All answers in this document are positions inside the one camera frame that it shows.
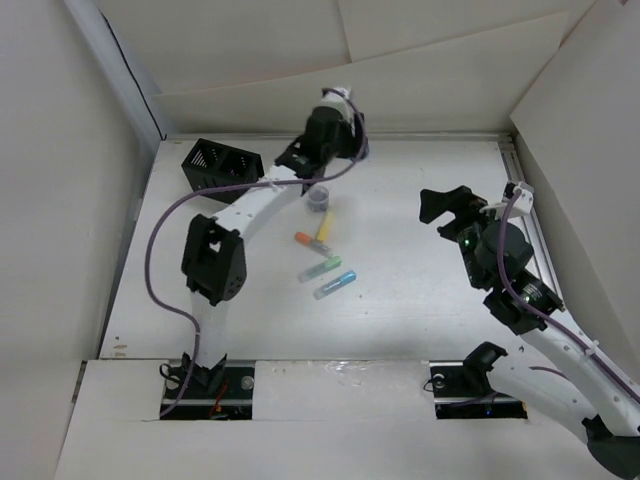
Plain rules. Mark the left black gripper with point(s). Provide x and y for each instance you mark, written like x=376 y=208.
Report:
x=352 y=144

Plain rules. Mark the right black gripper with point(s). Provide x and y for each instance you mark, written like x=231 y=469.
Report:
x=435 y=202

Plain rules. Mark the yellow highlighter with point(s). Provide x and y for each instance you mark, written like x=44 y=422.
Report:
x=324 y=227

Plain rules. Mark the blue-lidded small jar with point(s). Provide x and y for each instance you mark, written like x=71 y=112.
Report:
x=366 y=151

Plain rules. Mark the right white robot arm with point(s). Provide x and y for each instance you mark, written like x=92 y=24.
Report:
x=585 y=391

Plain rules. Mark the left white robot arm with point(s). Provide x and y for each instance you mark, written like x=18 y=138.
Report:
x=214 y=259

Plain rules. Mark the orange highlighter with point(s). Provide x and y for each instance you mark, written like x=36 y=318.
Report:
x=313 y=244

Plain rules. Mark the blue highlighter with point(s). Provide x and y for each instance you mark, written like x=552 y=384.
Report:
x=335 y=284

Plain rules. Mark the green highlighter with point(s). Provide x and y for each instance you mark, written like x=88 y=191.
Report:
x=320 y=269

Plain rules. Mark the black two-compartment organizer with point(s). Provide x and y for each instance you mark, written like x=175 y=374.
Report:
x=210 y=164

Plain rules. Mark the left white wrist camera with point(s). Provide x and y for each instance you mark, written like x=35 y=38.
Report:
x=338 y=99

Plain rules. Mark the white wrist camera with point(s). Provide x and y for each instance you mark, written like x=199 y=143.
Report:
x=338 y=99
x=517 y=201

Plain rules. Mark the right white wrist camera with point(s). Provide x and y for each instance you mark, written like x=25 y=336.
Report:
x=517 y=201

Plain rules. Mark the aluminium rail right edge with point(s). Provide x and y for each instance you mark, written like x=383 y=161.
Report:
x=540 y=264

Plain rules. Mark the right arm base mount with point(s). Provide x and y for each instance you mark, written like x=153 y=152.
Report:
x=461 y=389

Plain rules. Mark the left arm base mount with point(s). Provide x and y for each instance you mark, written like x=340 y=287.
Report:
x=224 y=393

